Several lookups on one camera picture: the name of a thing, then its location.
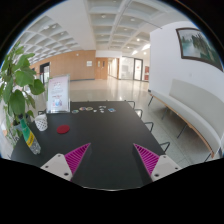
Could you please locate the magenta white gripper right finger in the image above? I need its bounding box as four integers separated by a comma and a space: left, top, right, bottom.
134, 144, 181, 181

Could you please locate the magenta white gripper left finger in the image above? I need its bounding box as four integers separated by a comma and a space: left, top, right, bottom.
42, 143, 90, 181

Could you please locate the green plastic water bottle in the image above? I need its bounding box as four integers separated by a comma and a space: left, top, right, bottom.
20, 118, 41, 155

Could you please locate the black chair near right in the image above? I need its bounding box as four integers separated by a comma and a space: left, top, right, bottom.
159, 142, 170, 153

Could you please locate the black chair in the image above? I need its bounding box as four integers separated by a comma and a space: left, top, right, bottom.
134, 109, 143, 119
159, 142, 170, 153
144, 121, 154, 132

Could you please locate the red round coaster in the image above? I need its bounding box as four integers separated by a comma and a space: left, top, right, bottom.
57, 125, 70, 134

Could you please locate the black chair middle right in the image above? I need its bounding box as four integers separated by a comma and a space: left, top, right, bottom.
144, 121, 154, 132

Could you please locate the white lattice cup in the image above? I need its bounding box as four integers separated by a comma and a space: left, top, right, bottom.
35, 114, 48, 131

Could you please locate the black chair far right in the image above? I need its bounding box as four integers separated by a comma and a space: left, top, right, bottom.
134, 109, 143, 119

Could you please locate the pink round badge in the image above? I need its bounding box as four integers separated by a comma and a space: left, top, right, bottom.
79, 107, 86, 111

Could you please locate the yellow green round badge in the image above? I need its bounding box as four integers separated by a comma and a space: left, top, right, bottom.
86, 107, 93, 111

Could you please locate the acrylic sign stand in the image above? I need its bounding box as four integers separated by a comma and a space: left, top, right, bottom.
46, 74, 70, 113

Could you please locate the long white bench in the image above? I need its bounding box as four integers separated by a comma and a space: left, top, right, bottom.
151, 79, 224, 157

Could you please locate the blue square sticker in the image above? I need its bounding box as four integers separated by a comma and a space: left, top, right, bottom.
108, 108, 116, 112

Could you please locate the green potted plant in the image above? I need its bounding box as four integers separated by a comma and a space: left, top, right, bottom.
0, 42, 45, 145

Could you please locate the framed landscape painting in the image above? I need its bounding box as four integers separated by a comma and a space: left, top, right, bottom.
176, 27, 223, 70

